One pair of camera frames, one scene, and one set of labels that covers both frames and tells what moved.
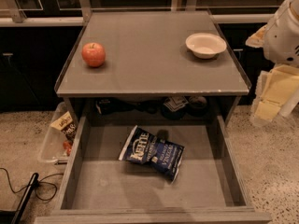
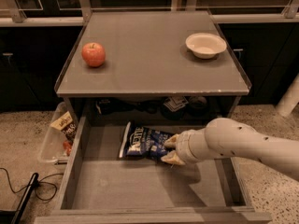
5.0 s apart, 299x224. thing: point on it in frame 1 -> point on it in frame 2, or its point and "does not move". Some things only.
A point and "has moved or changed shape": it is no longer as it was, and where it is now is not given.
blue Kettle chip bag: (143, 147) has moved or changed shape
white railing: (18, 20) does not move
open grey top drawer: (98, 188) does not move
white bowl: (206, 45) does not move
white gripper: (281, 40) -> (184, 147)
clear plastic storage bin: (60, 135) does not move
